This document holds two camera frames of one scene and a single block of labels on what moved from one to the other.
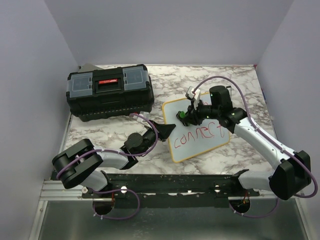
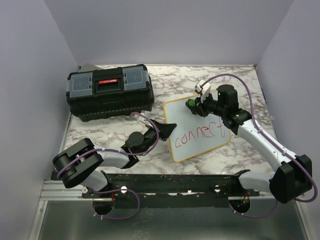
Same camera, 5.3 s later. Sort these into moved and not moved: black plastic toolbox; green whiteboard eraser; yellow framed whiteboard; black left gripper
Moved: green whiteboard eraser
Not moved: black left gripper; yellow framed whiteboard; black plastic toolbox
